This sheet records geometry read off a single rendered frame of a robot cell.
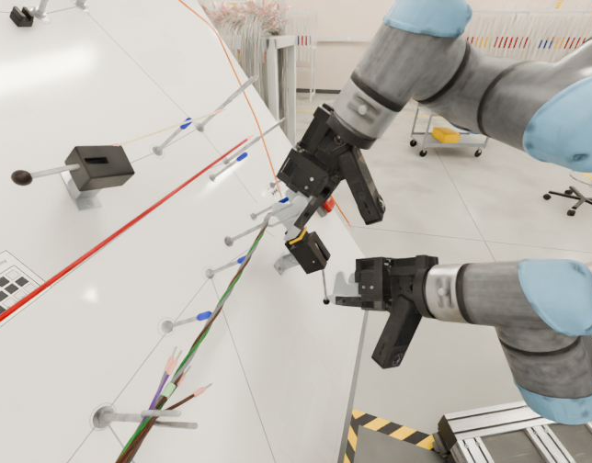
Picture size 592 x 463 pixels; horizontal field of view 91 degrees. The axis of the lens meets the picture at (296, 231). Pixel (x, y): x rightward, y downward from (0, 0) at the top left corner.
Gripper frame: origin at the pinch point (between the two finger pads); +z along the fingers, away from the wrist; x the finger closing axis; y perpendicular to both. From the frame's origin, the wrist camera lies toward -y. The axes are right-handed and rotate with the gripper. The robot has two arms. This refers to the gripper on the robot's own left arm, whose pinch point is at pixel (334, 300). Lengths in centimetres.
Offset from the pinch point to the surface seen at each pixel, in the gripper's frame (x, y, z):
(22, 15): 49, 31, -1
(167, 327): 30.4, -3.1, -3.7
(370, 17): -416, 626, 318
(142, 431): 34.3, -8.9, -15.5
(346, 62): -424, 570, 401
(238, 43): 8, 80, 37
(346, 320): -11.1, -4.5, 7.4
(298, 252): 10.0, 8.2, -1.6
